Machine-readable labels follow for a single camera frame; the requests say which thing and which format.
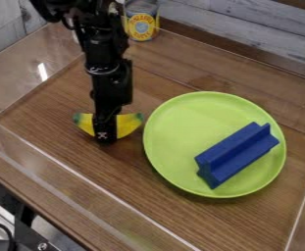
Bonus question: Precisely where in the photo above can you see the clear acrylic tray wall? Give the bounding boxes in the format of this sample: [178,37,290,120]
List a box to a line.
[0,125,201,251]

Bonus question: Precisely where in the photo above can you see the green round plate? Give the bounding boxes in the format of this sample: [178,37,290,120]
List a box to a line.
[143,91,286,198]

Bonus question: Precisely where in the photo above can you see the yellow labelled tin can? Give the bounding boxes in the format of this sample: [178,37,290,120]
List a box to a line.
[123,0,159,42]

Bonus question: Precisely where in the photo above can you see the black cable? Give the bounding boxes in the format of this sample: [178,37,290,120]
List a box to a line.
[0,221,20,251]

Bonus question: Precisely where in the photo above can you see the yellow toy banana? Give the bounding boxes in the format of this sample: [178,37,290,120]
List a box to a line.
[74,113,143,139]

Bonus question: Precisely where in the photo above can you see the black metal table leg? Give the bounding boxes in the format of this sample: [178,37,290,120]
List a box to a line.
[15,205,60,251]

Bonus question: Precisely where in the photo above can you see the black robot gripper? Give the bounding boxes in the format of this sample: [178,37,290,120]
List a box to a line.
[86,59,132,143]

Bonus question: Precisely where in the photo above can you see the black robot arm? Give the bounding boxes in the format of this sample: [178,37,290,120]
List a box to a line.
[29,0,132,143]

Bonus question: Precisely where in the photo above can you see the blue T-shaped block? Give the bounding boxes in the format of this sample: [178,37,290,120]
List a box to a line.
[194,123,278,189]

